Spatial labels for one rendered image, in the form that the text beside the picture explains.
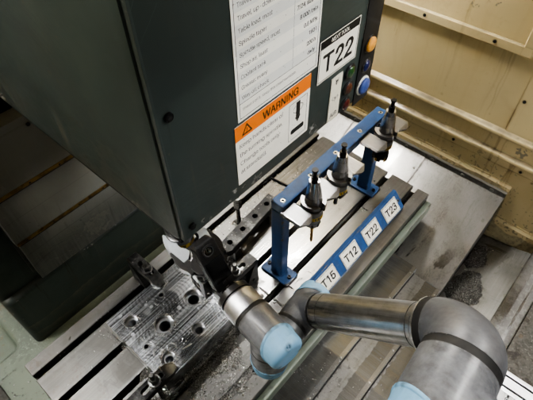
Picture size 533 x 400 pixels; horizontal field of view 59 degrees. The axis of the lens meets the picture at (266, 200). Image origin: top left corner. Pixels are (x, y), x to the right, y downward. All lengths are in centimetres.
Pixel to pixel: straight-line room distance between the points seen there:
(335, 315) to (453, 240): 89
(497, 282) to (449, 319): 110
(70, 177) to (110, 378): 53
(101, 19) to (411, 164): 151
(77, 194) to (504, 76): 127
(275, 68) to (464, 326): 43
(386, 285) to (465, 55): 75
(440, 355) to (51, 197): 103
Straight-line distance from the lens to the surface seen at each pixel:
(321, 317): 95
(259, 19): 54
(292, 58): 62
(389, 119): 130
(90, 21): 47
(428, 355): 70
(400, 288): 161
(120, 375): 132
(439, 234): 174
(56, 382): 137
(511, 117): 163
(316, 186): 108
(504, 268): 187
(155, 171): 54
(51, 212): 138
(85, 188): 140
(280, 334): 86
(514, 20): 149
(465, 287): 177
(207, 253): 88
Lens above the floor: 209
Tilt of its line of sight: 50 degrees down
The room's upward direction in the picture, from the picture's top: 1 degrees counter-clockwise
